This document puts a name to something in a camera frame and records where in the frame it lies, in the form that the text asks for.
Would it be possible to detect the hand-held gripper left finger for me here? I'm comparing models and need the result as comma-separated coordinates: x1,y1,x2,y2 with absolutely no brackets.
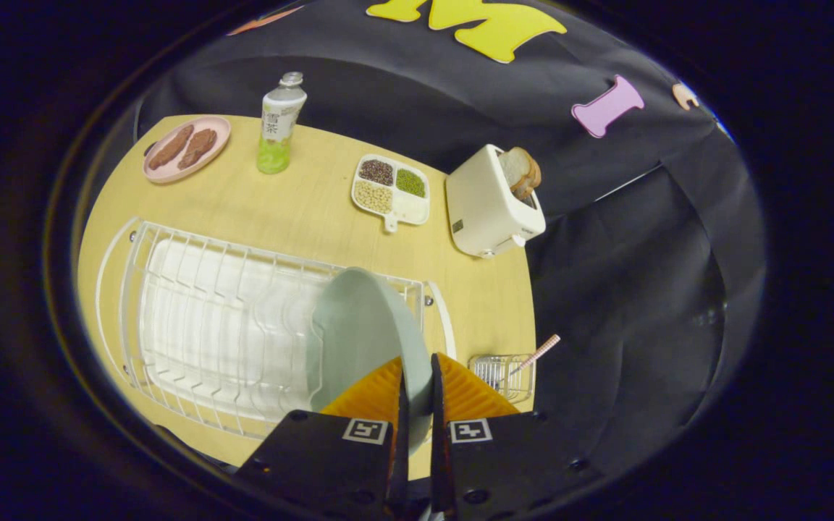
235,356,410,521

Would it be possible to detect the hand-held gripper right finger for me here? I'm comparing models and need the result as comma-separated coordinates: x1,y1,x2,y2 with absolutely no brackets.
430,352,606,521

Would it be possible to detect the wire mesh basket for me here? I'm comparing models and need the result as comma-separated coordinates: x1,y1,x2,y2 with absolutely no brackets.
468,353,536,404

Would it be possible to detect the pale green plate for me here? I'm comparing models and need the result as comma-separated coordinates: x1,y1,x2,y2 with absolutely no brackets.
306,267,434,453

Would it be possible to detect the pink checked handle spoon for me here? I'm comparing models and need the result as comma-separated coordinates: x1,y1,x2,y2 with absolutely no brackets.
500,334,562,384

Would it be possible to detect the white dish rack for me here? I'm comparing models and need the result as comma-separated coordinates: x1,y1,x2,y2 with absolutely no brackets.
96,217,458,440

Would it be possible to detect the pink dish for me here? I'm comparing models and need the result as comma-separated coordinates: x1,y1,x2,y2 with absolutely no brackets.
143,116,232,184

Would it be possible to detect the white divided bean tray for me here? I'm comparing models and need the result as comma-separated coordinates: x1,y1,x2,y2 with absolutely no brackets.
351,153,431,234

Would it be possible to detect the white toaster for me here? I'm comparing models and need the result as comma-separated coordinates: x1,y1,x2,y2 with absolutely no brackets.
445,144,547,259

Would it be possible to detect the brown bread slice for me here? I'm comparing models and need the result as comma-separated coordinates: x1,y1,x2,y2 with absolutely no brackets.
497,146,542,201

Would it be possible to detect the green drink bottle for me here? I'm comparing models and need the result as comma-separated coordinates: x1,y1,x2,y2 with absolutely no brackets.
256,72,308,175

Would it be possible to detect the brown meat piece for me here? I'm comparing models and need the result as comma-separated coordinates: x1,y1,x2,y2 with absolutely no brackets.
177,129,218,170
148,124,195,171

